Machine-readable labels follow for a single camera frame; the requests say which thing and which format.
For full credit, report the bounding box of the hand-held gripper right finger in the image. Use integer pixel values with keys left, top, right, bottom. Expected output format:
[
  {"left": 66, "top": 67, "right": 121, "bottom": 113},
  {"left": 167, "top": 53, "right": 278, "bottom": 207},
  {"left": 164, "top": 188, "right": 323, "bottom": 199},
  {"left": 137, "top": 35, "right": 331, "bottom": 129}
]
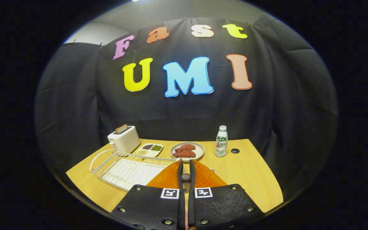
[{"left": 188, "top": 159, "right": 265, "bottom": 230}]

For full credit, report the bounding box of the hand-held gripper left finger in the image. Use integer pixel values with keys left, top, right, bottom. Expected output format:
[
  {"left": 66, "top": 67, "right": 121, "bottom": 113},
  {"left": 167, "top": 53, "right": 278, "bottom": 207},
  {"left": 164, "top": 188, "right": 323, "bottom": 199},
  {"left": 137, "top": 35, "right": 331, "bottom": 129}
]
[{"left": 110, "top": 159, "right": 186, "bottom": 230}]

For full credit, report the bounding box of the metal spoon with dark handle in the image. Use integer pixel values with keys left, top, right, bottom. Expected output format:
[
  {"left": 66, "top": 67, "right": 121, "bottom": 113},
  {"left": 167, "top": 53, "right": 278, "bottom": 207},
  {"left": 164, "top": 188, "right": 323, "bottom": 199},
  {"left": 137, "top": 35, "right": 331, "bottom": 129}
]
[{"left": 181, "top": 172, "right": 192, "bottom": 230}]

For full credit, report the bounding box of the white wire dish rack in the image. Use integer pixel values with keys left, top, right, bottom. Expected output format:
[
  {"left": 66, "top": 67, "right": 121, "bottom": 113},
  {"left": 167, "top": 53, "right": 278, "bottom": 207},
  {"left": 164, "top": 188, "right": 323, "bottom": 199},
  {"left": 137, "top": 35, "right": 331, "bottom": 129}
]
[{"left": 89, "top": 149, "right": 180, "bottom": 192}]

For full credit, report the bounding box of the beige plate with meat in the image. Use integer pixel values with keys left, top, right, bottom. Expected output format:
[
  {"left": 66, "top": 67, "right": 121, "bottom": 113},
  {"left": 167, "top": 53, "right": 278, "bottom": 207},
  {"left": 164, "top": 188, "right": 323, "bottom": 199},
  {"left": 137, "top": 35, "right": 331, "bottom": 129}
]
[{"left": 170, "top": 142, "right": 204, "bottom": 162}]

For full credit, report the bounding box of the red meat piece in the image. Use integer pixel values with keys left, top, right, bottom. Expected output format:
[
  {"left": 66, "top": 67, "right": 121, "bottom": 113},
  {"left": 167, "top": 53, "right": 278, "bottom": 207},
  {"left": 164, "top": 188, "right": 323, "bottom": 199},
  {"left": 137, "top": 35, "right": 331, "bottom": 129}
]
[
  {"left": 174, "top": 144, "right": 196, "bottom": 153},
  {"left": 172, "top": 150, "right": 196, "bottom": 158}
]

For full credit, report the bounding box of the white divided bean tray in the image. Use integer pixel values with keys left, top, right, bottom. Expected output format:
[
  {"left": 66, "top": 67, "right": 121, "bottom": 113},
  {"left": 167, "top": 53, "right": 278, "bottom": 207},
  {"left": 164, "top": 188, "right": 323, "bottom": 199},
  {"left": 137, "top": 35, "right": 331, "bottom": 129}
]
[{"left": 136, "top": 143, "right": 164, "bottom": 157}]

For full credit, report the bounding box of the white drink bottle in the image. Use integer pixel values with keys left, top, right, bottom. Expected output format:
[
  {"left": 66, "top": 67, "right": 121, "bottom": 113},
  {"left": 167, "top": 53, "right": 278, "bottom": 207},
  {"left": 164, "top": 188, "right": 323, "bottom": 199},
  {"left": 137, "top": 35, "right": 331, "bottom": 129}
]
[{"left": 215, "top": 125, "right": 228, "bottom": 157}]

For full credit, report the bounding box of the white toaster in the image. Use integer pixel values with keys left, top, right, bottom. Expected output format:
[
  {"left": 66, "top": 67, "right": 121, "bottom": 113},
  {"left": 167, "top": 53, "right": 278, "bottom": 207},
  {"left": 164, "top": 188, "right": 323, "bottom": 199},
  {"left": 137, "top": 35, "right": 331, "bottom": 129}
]
[{"left": 107, "top": 125, "right": 141, "bottom": 154}]

